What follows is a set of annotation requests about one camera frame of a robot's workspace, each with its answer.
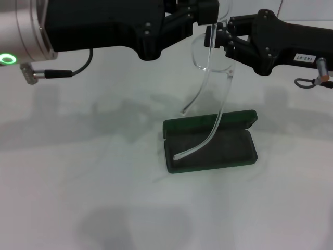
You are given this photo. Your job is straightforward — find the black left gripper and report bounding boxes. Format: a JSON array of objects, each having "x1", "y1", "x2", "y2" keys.
[{"x1": 43, "y1": 0, "x2": 169, "y2": 61}]

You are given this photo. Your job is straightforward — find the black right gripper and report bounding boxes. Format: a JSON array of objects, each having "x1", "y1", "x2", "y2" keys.
[{"x1": 204, "y1": 8, "x2": 333, "y2": 77}]

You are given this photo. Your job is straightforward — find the clear plastic glasses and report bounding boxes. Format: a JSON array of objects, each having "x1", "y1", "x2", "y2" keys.
[{"x1": 172, "y1": 0, "x2": 236, "y2": 161}]

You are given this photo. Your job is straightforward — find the green glasses case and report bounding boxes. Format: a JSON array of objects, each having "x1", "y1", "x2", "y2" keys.
[{"x1": 162, "y1": 109, "x2": 259, "y2": 174}]

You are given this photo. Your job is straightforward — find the right gripper cable with connector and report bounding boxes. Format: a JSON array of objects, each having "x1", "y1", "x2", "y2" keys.
[{"x1": 293, "y1": 57, "x2": 333, "y2": 90}]

